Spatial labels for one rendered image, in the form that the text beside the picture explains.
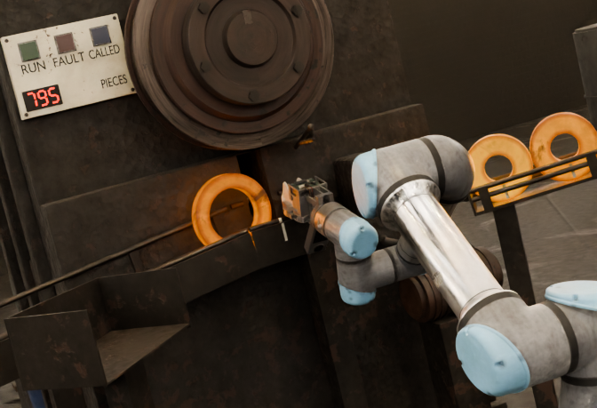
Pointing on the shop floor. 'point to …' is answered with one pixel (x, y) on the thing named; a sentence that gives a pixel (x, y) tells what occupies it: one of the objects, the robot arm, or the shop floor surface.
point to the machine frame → (132, 114)
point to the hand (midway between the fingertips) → (287, 196)
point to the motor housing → (444, 337)
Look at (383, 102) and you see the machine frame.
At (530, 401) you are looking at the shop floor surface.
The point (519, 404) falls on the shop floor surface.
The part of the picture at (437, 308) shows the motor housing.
